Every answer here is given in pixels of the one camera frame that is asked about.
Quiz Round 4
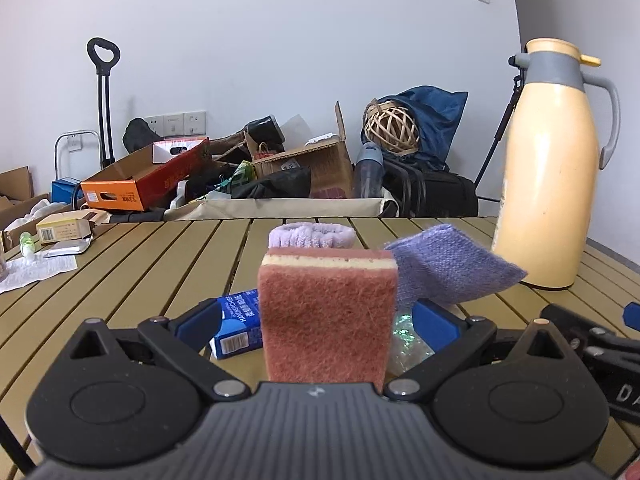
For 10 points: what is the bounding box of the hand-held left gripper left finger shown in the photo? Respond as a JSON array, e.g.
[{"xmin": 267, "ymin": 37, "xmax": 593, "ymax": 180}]
[{"xmin": 69, "ymin": 298, "xmax": 252, "ymax": 402}]

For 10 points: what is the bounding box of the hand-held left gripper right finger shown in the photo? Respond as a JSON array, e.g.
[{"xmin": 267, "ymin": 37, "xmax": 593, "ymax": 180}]
[{"xmin": 382, "ymin": 298, "xmax": 581, "ymax": 402}]

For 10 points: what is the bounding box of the blue tissue pack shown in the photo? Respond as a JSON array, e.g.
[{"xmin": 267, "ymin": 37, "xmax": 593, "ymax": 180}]
[{"xmin": 209, "ymin": 287, "xmax": 264, "ymax": 361}]

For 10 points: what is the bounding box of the pink scouring sponge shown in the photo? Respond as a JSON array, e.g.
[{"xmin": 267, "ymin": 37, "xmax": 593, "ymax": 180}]
[{"xmin": 257, "ymin": 247, "xmax": 399, "ymax": 391}]

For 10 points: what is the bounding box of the iridescent plastic wrapper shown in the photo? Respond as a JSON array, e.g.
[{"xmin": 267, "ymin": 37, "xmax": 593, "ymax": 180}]
[{"xmin": 387, "ymin": 310, "xmax": 436, "ymax": 376}]

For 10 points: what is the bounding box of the purple knitted cloth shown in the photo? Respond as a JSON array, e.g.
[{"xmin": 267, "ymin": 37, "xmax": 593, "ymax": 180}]
[{"xmin": 384, "ymin": 224, "xmax": 528, "ymax": 308}]

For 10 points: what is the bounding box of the tan folding table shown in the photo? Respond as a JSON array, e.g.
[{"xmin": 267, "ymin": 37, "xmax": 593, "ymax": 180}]
[{"xmin": 0, "ymin": 216, "xmax": 640, "ymax": 480}]

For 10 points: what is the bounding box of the black luggage bag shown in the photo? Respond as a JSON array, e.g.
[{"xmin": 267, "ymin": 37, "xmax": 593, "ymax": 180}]
[{"xmin": 385, "ymin": 160, "xmax": 479, "ymax": 219}]

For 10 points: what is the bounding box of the pale lilac fluffy towel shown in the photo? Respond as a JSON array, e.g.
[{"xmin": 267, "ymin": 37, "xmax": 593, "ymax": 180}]
[{"xmin": 268, "ymin": 221, "xmax": 357, "ymax": 251}]

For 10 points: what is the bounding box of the cream thermos jug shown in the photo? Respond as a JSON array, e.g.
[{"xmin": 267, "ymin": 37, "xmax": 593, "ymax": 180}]
[{"xmin": 491, "ymin": 37, "xmax": 621, "ymax": 290}]

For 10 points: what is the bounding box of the orange cardboard box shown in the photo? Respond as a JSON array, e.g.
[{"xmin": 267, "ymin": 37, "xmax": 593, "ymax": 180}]
[{"xmin": 80, "ymin": 136, "xmax": 211, "ymax": 212}]

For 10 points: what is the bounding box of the green patterned bag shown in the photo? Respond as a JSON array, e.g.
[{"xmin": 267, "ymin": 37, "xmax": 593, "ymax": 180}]
[{"xmin": 220, "ymin": 160, "xmax": 257, "ymax": 191}]

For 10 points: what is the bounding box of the silver foil packet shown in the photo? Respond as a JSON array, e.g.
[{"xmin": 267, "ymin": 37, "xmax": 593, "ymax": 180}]
[{"xmin": 42, "ymin": 237, "xmax": 93, "ymax": 259}]

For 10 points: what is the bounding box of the black jacket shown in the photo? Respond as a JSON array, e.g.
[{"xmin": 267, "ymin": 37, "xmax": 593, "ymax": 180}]
[{"xmin": 232, "ymin": 167, "xmax": 312, "ymax": 200}]

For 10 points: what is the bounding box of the small yellow box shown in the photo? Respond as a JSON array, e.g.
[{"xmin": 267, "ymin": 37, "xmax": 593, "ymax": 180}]
[{"xmin": 36, "ymin": 210, "xmax": 108, "ymax": 246}]

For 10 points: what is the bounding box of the white paper sheet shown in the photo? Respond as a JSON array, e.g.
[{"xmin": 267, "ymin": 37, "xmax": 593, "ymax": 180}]
[{"xmin": 0, "ymin": 255, "xmax": 78, "ymax": 295}]

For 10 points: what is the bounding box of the small blue box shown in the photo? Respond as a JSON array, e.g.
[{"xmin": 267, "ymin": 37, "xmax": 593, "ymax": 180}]
[{"xmin": 51, "ymin": 178, "xmax": 83, "ymax": 206}]

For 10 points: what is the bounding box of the black cloth bundle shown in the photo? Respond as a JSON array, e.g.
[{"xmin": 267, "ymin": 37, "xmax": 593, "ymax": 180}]
[{"xmin": 122, "ymin": 117, "xmax": 165, "ymax": 153}]

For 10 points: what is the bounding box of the brown cardboard box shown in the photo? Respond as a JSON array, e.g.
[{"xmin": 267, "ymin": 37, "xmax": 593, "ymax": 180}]
[{"xmin": 250, "ymin": 101, "xmax": 356, "ymax": 198}]

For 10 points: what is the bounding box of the open cardboard box with paper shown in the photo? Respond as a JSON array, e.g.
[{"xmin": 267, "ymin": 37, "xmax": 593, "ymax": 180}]
[{"xmin": 0, "ymin": 195, "xmax": 66, "ymax": 235}]

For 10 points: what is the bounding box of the wicker ball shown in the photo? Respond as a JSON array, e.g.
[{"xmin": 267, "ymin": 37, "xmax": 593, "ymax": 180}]
[{"xmin": 364, "ymin": 100, "xmax": 420, "ymax": 154}]

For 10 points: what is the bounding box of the navy blue bag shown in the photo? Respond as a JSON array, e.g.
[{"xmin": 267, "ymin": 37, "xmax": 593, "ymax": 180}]
[{"xmin": 361, "ymin": 86, "xmax": 469, "ymax": 173}]

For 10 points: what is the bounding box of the large cardboard box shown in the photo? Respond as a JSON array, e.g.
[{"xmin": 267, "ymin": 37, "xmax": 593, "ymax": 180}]
[{"xmin": 0, "ymin": 166, "xmax": 36, "ymax": 201}]

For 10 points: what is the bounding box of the chrome tube frame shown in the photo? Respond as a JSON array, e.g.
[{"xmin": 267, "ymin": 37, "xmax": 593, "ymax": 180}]
[{"xmin": 54, "ymin": 130, "xmax": 101, "ymax": 183}]

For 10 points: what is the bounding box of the black trolley handle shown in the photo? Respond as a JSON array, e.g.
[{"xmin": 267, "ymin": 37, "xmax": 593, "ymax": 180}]
[{"xmin": 86, "ymin": 37, "xmax": 122, "ymax": 171}]

